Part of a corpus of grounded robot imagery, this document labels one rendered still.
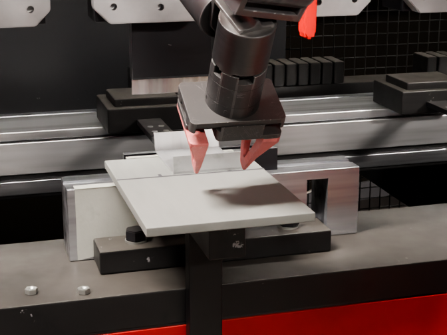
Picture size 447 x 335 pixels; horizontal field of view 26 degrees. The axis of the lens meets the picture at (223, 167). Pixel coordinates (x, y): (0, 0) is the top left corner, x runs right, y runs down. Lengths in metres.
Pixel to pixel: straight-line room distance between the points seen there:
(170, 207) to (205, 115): 0.11
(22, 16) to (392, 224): 0.58
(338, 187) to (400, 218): 0.14
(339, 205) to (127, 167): 0.30
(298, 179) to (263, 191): 0.20
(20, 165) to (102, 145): 0.12
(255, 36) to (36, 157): 0.61
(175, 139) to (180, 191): 0.18
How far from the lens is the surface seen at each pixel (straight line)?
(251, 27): 0.93
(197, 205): 1.03
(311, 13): 1.18
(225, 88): 0.96
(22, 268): 1.23
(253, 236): 1.22
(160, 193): 1.08
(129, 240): 1.20
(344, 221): 1.32
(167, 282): 1.16
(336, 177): 1.30
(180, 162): 1.15
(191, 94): 1.00
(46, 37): 1.70
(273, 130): 1.01
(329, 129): 1.56
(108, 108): 1.40
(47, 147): 1.45
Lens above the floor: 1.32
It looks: 16 degrees down
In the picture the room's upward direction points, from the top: straight up
